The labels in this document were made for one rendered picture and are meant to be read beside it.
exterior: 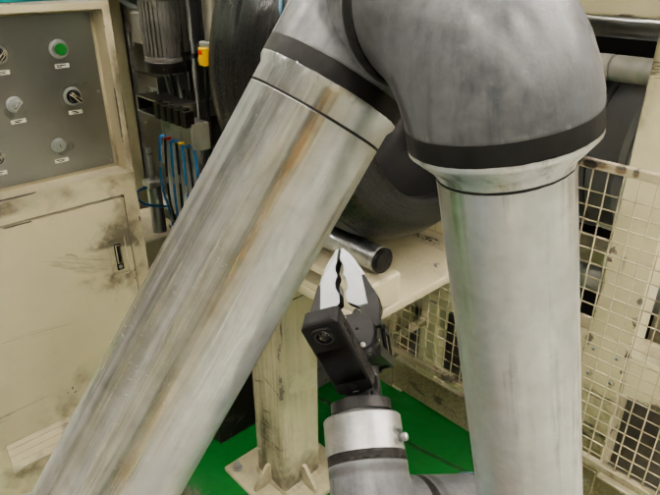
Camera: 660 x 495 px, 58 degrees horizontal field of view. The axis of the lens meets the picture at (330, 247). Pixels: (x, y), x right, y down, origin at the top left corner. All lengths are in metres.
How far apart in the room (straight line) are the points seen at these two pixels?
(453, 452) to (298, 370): 0.62
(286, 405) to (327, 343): 0.92
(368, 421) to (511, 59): 0.46
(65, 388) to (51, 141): 0.60
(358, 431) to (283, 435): 0.97
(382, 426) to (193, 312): 0.31
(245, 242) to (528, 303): 0.19
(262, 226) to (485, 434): 0.23
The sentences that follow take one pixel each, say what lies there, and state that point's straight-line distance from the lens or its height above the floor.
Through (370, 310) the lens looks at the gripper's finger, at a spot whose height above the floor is 0.96.
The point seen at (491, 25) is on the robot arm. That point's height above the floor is 1.32.
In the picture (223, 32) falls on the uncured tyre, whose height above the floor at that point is 1.25.
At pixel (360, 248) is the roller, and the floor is 0.91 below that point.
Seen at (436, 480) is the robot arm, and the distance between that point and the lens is 0.73.
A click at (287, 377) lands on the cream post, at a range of 1.52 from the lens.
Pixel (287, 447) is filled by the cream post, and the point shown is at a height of 0.18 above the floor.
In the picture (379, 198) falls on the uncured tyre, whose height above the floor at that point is 1.02.
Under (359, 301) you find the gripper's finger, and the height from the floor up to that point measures 0.97.
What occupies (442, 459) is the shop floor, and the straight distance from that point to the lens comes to 1.91.
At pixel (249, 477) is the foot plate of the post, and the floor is 0.01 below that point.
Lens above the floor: 1.35
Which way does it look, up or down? 26 degrees down
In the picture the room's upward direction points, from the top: straight up
